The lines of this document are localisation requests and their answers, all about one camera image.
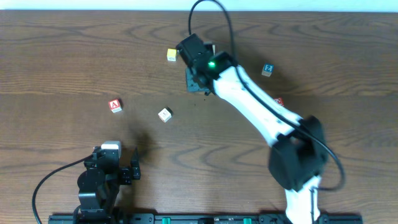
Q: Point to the blue number 2 block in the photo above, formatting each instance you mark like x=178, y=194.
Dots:
x=267, y=70

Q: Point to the red block right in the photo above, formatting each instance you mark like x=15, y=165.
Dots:
x=279, y=101

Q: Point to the plain wooden block tilted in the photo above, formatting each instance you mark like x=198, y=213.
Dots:
x=165, y=114

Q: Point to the red letter A block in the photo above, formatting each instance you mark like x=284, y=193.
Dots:
x=115, y=105

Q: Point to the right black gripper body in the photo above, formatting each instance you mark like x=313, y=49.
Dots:
x=195, y=83

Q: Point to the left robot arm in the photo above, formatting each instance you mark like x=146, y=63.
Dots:
x=99, y=186

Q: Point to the yellow wooden block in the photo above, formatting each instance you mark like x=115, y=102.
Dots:
x=171, y=54

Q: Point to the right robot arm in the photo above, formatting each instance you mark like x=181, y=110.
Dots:
x=296, y=161

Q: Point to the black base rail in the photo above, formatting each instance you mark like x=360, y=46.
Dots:
x=267, y=218

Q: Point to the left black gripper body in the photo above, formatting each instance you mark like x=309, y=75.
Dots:
x=134, y=170

